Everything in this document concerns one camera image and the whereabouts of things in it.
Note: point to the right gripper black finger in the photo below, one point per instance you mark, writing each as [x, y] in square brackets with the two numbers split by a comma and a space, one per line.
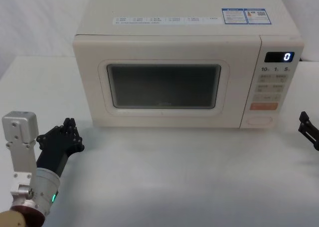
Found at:
[307, 131]

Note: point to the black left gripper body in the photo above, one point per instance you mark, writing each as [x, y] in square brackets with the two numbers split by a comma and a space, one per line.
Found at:
[56, 152]

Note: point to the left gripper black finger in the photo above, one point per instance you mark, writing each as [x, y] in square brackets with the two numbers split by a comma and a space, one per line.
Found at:
[56, 131]
[77, 141]

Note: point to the white table cloth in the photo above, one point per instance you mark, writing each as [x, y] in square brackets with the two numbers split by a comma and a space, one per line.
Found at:
[162, 177]

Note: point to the white curtain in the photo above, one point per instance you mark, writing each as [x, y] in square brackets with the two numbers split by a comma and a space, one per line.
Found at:
[37, 20]

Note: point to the cream microwave oven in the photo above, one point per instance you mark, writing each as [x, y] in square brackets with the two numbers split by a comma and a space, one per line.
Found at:
[162, 47]

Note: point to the blue and white label sticker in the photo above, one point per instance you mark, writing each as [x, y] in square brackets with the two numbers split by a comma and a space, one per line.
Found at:
[245, 16]

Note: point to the long white label sticker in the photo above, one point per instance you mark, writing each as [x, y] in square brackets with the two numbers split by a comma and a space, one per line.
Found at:
[164, 20]

